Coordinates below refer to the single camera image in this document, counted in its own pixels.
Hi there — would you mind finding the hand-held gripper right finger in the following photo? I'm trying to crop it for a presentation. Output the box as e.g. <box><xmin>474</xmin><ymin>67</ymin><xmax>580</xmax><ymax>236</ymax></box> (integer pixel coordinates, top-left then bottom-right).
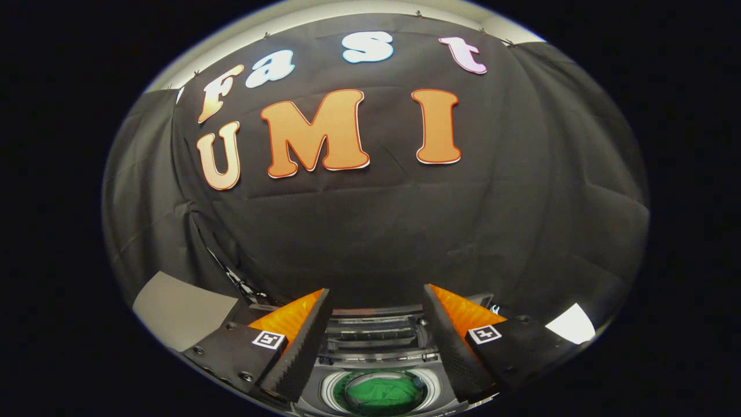
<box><xmin>423</xmin><ymin>284</ymin><xmax>580</xmax><ymax>404</ymax></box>

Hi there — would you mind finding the row of small black clips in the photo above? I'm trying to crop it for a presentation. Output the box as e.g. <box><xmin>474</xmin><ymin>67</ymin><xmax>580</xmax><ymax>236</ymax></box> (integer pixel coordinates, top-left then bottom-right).
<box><xmin>168</xmin><ymin>9</ymin><xmax>517</xmax><ymax>90</ymax></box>

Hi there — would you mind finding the grey toy washing machine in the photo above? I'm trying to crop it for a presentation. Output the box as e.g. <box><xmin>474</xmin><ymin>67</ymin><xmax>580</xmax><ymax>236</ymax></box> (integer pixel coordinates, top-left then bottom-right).
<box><xmin>249</xmin><ymin>292</ymin><xmax>500</xmax><ymax>417</ymax></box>

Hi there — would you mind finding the dark washing machine lid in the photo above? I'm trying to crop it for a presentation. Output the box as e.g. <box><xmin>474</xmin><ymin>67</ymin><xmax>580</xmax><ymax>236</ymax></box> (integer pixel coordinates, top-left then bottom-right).
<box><xmin>255</xmin><ymin>302</ymin><xmax>494</xmax><ymax>363</ymax></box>

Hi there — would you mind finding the grey table mat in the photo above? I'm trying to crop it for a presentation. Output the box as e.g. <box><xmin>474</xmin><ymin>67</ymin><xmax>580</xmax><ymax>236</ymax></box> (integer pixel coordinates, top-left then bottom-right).
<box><xmin>133</xmin><ymin>271</ymin><xmax>241</xmax><ymax>353</ymax></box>

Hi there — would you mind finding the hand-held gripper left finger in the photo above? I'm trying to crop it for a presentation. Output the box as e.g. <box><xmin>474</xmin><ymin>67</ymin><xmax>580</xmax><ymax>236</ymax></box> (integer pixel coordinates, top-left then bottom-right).
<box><xmin>182</xmin><ymin>288</ymin><xmax>335</xmax><ymax>404</ymax></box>

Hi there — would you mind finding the thin black cable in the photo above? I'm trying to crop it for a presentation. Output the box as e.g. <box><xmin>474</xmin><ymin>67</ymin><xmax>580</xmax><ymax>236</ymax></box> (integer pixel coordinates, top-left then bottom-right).
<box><xmin>188</xmin><ymin>211</ymin><xmax>270</xmax><ymax>305</ymax></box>

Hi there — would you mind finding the white paper sheet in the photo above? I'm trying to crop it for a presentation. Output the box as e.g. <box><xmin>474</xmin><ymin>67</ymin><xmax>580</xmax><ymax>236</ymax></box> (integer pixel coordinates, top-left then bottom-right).
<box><xmin>545</xmin><ymin>303</ymin><xmax>597</xmax><ymax>346</ymax></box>

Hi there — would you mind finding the green polo shirt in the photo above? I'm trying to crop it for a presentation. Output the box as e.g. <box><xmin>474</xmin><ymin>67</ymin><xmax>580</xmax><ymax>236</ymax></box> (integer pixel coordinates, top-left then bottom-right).
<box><xmin>346</xmin><ymin>375</ymin><xmax>427</xmax><ymax>415</ymax></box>

